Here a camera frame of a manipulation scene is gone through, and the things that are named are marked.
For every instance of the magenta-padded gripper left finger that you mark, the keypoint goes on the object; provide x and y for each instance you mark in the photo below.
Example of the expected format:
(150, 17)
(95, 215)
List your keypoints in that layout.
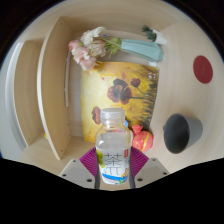
(76, 170)

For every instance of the white light strip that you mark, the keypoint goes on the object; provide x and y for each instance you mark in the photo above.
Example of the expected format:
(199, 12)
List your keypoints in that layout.
(67, 83)

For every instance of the yellow poppy flower painting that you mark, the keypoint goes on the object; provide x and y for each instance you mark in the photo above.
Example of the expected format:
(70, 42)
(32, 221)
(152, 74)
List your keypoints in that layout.
(106, 76)

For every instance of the grey ceramic mug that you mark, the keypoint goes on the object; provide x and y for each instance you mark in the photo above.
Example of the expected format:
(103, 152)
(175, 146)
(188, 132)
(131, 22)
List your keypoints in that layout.
(191, 131)

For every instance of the small potted succulent plant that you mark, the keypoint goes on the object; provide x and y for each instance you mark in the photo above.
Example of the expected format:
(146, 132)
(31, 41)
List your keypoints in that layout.
(158, 38)

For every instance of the teal faceted vase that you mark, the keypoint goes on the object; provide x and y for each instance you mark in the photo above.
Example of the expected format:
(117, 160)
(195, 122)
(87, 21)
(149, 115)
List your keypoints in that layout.
(143, 50)

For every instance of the pink and white flower bouquet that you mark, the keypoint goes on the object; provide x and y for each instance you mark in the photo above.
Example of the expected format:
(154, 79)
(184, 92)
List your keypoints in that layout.
(83, 53)

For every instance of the clear plastic drink bottle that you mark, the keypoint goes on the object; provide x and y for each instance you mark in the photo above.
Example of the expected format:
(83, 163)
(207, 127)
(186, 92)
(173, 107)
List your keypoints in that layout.
(113, 146)

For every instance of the wide light wooden shelf board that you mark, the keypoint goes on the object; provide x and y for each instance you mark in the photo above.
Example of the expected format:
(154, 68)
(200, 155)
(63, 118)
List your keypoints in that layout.
(55, 93)

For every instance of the flat round red coaster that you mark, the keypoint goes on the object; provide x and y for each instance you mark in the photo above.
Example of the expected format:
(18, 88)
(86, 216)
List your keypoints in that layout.
(202, 69)

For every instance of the narrow light wooden shelf board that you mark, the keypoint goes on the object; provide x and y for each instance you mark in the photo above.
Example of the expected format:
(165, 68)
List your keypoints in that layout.
(26, 96)

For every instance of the red plush bear toy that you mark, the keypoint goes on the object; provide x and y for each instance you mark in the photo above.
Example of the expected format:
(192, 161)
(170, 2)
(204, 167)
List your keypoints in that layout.
(144, 140)

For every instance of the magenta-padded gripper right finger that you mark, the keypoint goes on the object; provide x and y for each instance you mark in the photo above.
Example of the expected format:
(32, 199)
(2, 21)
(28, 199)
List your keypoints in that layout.
(151, 170)

